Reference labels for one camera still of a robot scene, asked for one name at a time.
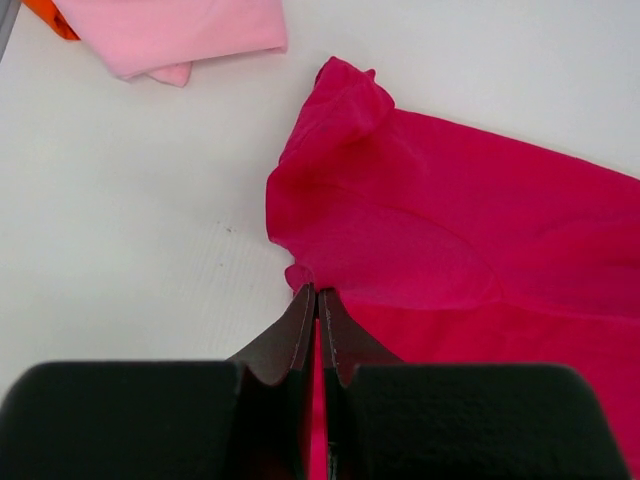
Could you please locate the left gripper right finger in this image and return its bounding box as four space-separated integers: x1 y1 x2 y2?
317 290 631 479

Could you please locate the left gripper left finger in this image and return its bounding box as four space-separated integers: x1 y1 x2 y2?
1 285 316 479

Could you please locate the magenta t shirt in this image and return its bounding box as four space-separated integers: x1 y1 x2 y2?
266 57 639 472

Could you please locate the pink folded t shirt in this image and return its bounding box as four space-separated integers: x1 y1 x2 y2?
55 1 288 86

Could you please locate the orange folded t shirt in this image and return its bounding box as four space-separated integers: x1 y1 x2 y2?
22 0 80 41

